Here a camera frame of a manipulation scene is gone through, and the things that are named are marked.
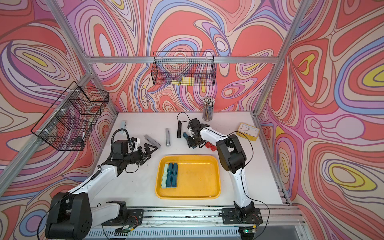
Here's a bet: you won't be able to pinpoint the black wire basket back wall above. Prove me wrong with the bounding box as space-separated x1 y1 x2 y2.
151 51 217 86

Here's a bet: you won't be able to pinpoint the black wire basket left wall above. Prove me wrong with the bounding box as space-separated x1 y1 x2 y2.
31 82 110 151

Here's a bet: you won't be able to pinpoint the dark teal pruning pliers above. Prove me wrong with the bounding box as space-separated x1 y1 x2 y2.
166 163 174 188

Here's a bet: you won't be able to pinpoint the black pruning pliers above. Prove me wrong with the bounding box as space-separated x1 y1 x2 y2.
177 121 182 139

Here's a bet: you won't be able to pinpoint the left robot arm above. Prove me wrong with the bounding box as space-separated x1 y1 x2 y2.
45 139 158 240

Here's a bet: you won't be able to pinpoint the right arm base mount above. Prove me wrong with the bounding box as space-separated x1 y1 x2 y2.
218 201 264 226

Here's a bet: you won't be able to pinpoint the yellow sticky notes in basket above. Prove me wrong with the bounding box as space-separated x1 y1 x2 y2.
171 77 195 86

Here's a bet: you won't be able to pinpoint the grey pruning pliers angled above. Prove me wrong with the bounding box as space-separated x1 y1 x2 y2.
144 135 161 148

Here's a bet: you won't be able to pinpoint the yellow plastic storage tray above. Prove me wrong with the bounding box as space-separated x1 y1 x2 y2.
155 155 221 200

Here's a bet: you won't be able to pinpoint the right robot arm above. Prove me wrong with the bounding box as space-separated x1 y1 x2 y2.
187 118 255 221

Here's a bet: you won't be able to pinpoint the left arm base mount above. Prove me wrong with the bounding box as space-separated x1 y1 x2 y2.
102 201 144 227

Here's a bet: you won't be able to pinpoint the black wire basket wall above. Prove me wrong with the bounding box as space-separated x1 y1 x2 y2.
151 51 217 86
31 82 110 151

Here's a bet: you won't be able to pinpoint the pencil holder cup with pencils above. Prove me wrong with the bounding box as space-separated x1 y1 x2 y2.
203 97 215 122

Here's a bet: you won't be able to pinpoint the grey pruning pliers upright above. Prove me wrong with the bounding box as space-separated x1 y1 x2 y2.
165 128 171 147

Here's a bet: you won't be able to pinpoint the aluminium front rail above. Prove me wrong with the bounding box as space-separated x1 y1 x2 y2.
83 206 313 240

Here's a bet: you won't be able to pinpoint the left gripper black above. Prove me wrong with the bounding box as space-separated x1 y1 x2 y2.
122 144 157 166

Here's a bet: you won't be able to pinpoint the yellow alarm clock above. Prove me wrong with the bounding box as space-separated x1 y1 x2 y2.
236 123 260 142

